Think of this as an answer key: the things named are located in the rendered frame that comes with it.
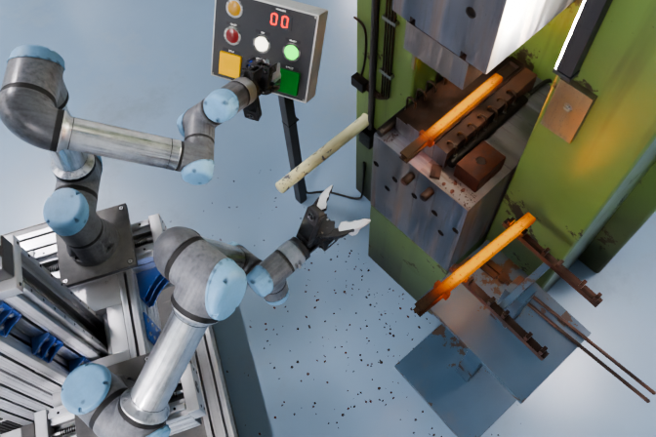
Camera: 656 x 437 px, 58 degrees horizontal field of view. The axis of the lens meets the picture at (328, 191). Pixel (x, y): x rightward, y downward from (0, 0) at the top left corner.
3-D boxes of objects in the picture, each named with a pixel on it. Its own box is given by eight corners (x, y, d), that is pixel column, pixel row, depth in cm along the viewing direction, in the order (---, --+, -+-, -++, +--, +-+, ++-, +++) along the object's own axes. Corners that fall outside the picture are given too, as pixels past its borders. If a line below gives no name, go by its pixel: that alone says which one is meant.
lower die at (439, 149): (443, 168, 177) (447, 152, 170) (394, 129, 185) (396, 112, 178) (531, 91, 191) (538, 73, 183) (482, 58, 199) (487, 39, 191)
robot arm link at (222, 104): (193, 103, 145) (217, 88, 140) (216, 90, 154) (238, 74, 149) (212, 131, 146) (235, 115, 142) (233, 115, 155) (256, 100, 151)
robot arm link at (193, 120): (172, 144, 149) (201, 126, 144) (175, 109, 155) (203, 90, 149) (196, 157, 155) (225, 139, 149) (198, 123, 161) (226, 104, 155)
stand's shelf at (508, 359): (520, 404, 165) (522, 403, 163) (419, 299, 181) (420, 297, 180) (589, 335, 174) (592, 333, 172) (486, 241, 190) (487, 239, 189)
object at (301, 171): (284, 197, 211) (282, 189, 207) (274, 187, 213) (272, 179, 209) (372, 127, 225) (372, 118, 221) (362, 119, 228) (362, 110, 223)
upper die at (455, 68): (462, 90, 147) (469, 63, 138) (403, 48, 154) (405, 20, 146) (565, 5, 160) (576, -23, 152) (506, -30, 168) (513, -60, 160)
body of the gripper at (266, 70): (279, 62, 162) (260, 75, 152) (275, 92, 167) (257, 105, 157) (254, 56, 164) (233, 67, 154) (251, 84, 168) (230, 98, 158)
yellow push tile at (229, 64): (238, 79, 189) (240, 57, 185) (218, 73, 191) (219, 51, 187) (241, 78, 191) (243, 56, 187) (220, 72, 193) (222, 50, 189)
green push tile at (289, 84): (296, 96, 185) (299, 74, 181) (274, 90, 187) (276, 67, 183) (299, 95, 187) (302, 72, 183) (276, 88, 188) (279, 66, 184)
